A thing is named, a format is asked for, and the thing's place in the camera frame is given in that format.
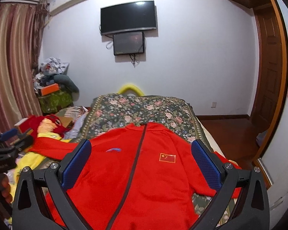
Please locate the brown wooden door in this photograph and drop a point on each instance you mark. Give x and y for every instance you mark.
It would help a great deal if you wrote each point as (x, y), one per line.
(270, 68)

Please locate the striped red curtain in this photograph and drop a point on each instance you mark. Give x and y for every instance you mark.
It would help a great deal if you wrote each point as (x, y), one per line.
(21, 29)

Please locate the grey pillow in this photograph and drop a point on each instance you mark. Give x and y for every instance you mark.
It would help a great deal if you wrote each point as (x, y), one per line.
(64, 80)

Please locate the yellow garment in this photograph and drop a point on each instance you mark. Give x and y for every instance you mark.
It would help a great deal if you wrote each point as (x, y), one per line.
(31, 159)

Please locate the person's left hand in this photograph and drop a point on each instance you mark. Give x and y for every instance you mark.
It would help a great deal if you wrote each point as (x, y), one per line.
(6, 189)

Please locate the green patterned box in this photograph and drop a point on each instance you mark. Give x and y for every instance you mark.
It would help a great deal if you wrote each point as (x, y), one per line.
(55, 101)

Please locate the white wall socket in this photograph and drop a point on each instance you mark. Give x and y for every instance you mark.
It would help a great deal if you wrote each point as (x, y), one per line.
(213, 104)

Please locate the small dark wall monitor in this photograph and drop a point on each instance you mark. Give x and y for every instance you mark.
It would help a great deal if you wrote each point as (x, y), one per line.
(129, 43)

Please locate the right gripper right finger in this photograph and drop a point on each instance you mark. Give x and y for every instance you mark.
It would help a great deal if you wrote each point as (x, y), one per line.
(251, 210)

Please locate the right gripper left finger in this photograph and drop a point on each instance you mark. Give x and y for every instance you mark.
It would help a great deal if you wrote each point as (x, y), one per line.
(30, 209)

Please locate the floral bedspread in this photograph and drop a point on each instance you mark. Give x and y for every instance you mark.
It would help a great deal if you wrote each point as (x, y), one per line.
(113, 111)

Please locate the red zip jacket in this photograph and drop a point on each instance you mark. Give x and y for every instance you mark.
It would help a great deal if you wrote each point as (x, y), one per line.
(139, 177)

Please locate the red plush bird toy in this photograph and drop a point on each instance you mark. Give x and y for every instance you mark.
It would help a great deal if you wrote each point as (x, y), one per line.
(48, 125)

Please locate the orange box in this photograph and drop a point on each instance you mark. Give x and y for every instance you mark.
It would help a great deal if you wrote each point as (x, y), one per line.
(49, 89)

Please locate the black wall television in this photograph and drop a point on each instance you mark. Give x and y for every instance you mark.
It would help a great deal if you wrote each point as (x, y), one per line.
(127, 17)

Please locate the pile of clutter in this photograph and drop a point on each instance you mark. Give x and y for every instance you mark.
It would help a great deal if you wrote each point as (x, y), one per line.
(47, 70)

